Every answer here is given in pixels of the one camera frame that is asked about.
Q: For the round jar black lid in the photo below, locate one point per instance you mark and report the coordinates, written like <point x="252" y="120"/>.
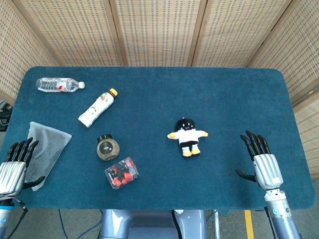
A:
<point x="108" y="148"/>

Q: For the clear box red black items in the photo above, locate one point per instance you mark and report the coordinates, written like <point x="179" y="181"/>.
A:
<point x="122" y="173"/>

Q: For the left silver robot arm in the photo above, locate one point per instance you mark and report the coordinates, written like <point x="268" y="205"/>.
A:
<point x="5" y="216"/>

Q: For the woven bamboo folding screen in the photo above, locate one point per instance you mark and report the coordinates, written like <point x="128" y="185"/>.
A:
<point x="159" y="32"/>

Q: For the white drink bottle yellow cap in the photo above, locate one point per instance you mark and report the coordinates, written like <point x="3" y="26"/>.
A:
<point x="97" y="108"/>

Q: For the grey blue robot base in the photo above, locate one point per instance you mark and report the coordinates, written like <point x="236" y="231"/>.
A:
<point x="152" y="224"/>

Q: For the clear plastic water bottle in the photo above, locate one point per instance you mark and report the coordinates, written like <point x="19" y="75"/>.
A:
<point x="57" y="85"/>

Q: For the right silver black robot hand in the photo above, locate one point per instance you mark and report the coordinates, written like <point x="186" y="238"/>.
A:
<point x="268" y="171"/>

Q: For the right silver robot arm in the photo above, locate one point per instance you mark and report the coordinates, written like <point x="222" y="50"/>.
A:
<point x="281" y="216"/>

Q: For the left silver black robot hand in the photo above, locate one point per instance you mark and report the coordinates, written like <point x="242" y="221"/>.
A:
<point x="11" y="173"/>

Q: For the blue table mat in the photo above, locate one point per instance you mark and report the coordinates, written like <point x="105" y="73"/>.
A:
<point x="164" y="104"/>

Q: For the black white plush toy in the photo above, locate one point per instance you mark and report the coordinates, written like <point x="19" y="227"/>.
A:
<point x="187" y="137"/>

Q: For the translucent grey zip bag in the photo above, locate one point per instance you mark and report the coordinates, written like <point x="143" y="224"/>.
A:
<point x="45" y="152"/>

